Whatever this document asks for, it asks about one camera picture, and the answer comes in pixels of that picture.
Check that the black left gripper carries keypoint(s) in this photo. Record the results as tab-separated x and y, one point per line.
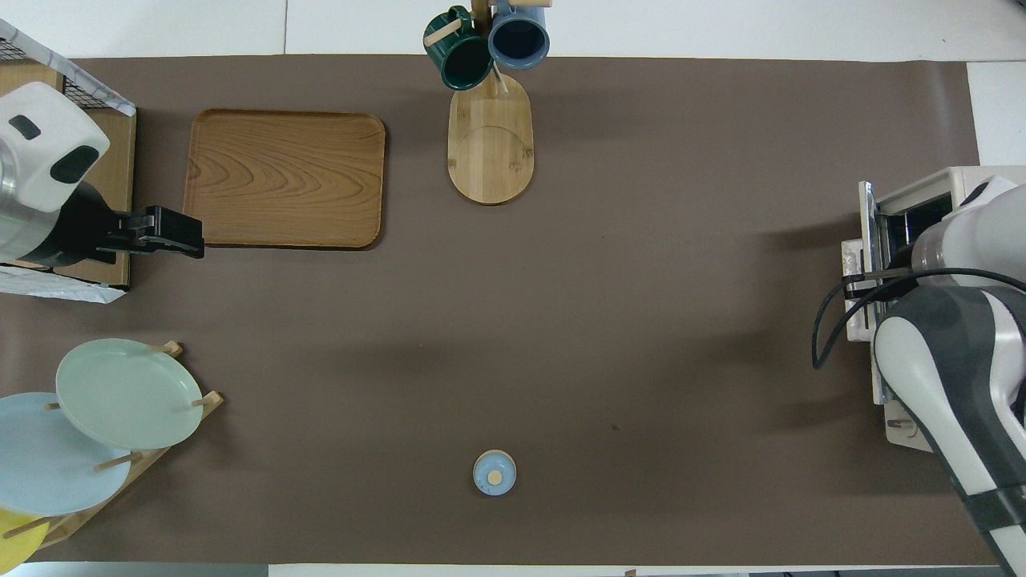
172	231

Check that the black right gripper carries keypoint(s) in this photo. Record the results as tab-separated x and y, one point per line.
886	287

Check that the glass oven door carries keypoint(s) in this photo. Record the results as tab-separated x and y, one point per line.
867	224

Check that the cream toaster oven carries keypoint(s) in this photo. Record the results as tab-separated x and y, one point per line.
914	191

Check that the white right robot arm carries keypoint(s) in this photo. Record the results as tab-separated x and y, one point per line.
946	361

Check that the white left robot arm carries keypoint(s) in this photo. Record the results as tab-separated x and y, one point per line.
48	136

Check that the brown wooden tray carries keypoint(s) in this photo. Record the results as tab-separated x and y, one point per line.
284	176

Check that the pale green plate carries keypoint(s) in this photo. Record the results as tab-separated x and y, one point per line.
128	393

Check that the wooden plate rack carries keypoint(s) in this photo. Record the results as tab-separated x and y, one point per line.
152	461

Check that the light blue racked plate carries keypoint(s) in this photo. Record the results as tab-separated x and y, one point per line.
48	465

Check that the brown table mat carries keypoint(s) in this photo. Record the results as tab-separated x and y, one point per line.
601	320

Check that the wooden mug tree stand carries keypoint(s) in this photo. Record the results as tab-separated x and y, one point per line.
490	152

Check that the dark green mug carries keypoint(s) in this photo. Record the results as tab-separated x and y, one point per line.
461	56

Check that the yellow plate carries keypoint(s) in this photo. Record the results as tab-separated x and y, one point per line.
14	541

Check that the blue mug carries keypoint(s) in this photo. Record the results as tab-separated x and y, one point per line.
519	36

